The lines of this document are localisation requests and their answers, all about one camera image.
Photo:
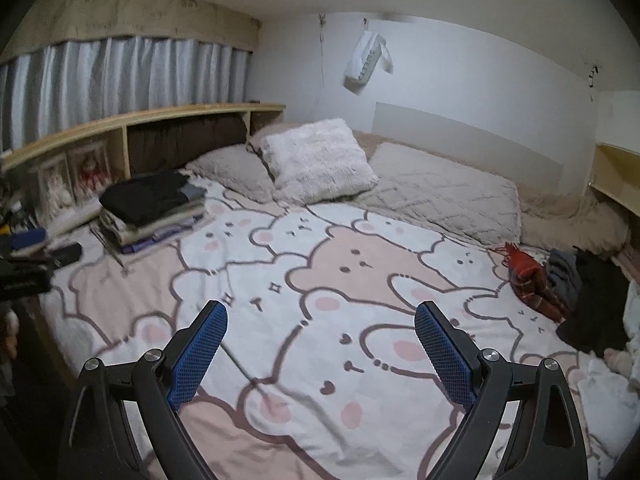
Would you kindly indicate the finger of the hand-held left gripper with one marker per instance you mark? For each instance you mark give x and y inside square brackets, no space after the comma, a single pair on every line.
[27,240]
[65,255]

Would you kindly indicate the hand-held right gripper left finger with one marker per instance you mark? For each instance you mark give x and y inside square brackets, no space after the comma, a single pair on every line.
[197,355]

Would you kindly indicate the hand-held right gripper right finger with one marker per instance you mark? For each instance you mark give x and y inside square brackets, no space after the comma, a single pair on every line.
[442,355]

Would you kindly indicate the black garment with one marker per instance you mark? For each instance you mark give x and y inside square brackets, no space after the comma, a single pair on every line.
[595,305]
[140,195]

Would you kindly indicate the white crumpled clothes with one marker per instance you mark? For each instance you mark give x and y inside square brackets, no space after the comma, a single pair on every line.
[600,385]

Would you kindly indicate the boxed pale doll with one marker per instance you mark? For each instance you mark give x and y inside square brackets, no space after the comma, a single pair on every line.
[52,185]

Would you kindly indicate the folded cream garment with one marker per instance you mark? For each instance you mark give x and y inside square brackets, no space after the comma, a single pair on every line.
[150,225]

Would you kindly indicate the folded purple garment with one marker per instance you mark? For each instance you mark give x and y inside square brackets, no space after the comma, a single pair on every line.
[155,245]

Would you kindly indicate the bear printed blanket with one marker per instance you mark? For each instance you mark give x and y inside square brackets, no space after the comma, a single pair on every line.
[350,285]

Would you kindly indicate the red plaid scarf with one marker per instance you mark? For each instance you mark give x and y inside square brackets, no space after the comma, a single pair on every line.
[530,275]

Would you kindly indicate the grey blue garment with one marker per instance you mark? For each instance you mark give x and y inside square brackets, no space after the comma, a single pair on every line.
[562,275]

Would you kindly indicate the black crumpled garment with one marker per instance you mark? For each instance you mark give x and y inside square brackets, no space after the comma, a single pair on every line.
[595,305]

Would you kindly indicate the long beige quilted pillow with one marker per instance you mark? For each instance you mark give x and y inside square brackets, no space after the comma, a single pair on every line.
[440,190]

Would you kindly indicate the pink sock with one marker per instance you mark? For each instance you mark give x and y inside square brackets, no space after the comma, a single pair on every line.
[617,361]

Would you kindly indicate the wooden headboard shelf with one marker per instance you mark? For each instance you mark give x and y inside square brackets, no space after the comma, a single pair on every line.
[175,112]

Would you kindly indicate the small beige pillow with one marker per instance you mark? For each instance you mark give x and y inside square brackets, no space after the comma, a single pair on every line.
[230,170]

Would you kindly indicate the beige fleece blanket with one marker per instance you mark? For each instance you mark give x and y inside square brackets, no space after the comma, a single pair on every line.
[575,225]

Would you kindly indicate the pale striped curtain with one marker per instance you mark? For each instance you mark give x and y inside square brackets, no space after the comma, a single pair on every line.
[125,75]

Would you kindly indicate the white fluffy pillow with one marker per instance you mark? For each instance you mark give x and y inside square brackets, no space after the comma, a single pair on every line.
[317,160]

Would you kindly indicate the beige curtain valance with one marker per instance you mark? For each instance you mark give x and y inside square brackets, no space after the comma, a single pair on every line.
[150,15]

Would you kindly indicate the white hanging bag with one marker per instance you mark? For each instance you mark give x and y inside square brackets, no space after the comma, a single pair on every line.
[362,60]

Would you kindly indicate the cream wall shelf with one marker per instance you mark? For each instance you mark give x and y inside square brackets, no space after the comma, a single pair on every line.
[615,170]

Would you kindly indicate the black wall hook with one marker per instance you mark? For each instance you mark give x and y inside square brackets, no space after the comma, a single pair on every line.
[593,75]

